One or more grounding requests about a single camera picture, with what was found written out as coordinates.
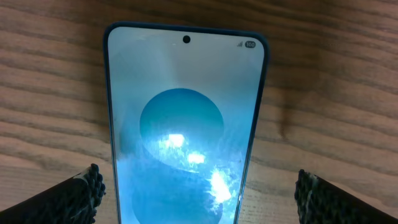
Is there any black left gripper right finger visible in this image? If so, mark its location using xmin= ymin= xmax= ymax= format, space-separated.
xmin=294 ymin=169 xmax=397 ymax=224

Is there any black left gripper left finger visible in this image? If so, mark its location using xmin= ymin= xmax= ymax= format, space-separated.
xmin=1 ymin=164 xmax=106 ymax=224

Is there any blue Samsung Galaxy smartphone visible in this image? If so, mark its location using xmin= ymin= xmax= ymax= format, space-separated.
xmin=103 ymin=22 xmax=269 ymax=224

